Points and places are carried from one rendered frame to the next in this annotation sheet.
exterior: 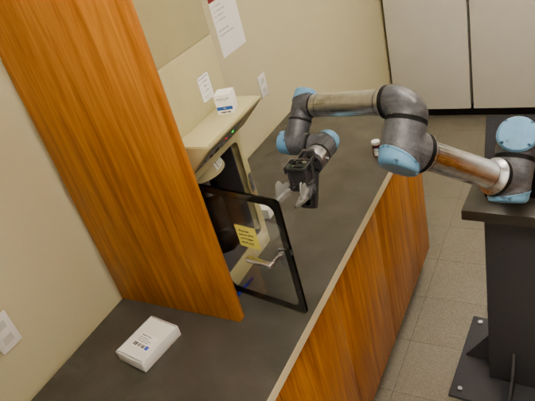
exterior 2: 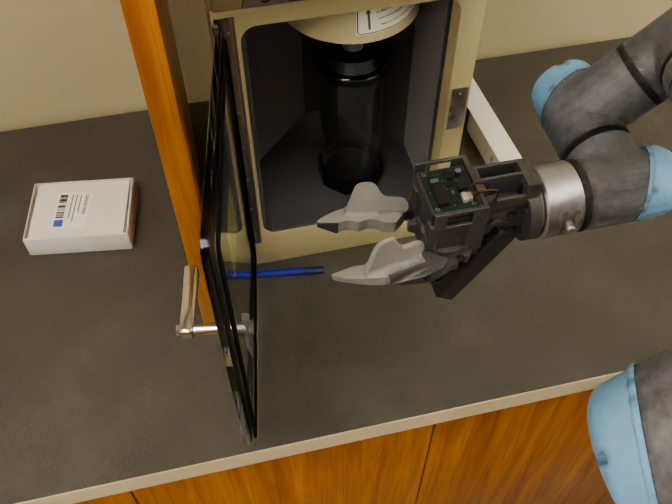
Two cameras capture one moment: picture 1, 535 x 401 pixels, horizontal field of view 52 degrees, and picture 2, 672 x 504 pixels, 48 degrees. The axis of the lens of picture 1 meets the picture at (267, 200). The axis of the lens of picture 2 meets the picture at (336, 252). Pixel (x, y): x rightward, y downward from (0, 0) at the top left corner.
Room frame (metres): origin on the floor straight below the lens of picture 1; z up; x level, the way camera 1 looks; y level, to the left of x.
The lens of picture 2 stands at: (0.96, -0.35, 1.87)
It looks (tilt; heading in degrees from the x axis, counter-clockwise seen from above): 52 degrees down; 42
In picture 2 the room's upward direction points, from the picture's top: straight up
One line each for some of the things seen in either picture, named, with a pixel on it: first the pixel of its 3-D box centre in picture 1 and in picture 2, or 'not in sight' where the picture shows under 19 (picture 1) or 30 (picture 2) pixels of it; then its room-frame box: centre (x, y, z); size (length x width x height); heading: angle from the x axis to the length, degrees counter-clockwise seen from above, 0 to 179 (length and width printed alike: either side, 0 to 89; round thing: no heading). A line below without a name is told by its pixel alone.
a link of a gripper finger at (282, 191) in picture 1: (279, 191); (363, 204); (1.35, -0.04, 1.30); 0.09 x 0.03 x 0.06; 130
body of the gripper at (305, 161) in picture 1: (304, 171); (472, 209); (1.42, -0.13, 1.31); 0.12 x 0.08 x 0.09; 145
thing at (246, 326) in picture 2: not in sight; (245, 336); (1.21, 0.00, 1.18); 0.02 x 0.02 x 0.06; 45
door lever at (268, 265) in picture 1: (263, 258); (204, 302); (1.20, 0.05, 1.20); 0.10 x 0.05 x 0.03; 45
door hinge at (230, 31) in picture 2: not in sight; (241, 153); (1.39, 0.20, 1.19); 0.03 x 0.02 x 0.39; 145
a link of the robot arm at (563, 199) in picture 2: (315, 159); (547, 202); (1.48, -0.18, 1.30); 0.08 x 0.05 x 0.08; 55
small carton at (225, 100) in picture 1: (225, 101); not in sight; (1.53, 0.04, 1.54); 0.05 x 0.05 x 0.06; 71
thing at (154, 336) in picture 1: (149, 342); (82, 215); (1.27, 0.47, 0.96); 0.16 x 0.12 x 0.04; 137
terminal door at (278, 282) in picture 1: (250, 249); (234, 253); (1.28, 0.08, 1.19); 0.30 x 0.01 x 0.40; 45
